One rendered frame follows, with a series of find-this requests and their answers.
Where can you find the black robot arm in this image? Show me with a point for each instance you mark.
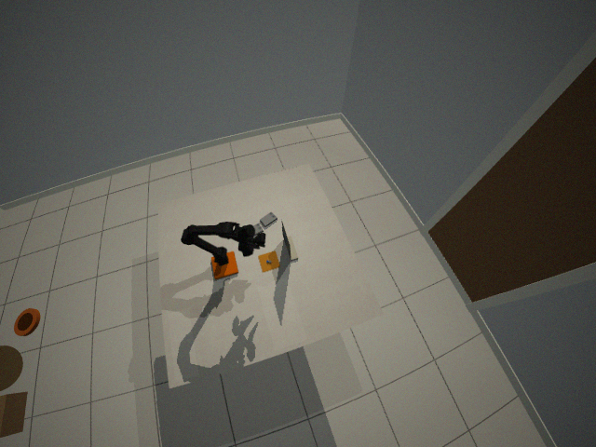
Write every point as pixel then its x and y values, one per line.
pixel 224 230

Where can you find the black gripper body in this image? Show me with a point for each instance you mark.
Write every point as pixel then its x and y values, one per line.
pixel 259 240

